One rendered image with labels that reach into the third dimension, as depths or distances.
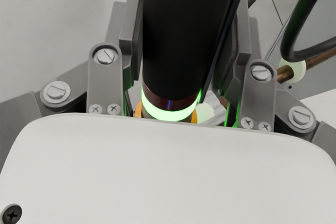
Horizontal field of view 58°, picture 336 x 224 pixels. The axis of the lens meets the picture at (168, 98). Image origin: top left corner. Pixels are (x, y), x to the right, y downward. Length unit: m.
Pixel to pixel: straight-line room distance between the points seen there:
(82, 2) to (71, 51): 0.50
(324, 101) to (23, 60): 2.01
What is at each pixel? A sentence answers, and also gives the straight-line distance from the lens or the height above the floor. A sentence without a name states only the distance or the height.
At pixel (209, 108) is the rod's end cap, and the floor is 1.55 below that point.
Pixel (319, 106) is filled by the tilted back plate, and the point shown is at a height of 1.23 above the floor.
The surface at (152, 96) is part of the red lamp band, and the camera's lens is 0.16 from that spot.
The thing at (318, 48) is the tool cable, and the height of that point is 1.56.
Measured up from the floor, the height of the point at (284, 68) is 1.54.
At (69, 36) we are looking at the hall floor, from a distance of 2.41.
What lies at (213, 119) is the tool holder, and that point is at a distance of 0.24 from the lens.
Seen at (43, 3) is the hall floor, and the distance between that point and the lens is 2.69.
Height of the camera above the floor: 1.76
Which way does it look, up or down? 59 degrees down
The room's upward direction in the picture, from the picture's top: 9 degrees clockwise
